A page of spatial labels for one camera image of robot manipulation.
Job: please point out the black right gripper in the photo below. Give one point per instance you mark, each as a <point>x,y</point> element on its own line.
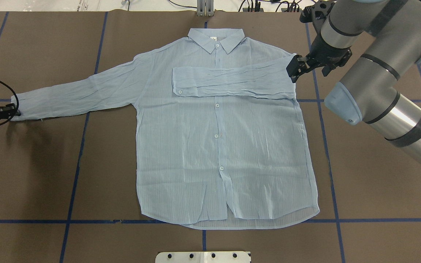
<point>324,50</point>

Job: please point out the light blue button-up shirt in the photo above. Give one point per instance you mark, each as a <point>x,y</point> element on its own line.
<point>220,139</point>

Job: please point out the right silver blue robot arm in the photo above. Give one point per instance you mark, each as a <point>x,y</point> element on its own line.
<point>366,92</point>

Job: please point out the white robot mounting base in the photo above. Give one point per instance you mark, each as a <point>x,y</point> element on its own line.
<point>204,257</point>

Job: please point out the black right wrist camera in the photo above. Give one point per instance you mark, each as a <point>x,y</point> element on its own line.
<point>317,13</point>

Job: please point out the grey aluminium frame post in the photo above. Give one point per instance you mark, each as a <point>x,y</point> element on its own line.
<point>205,8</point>

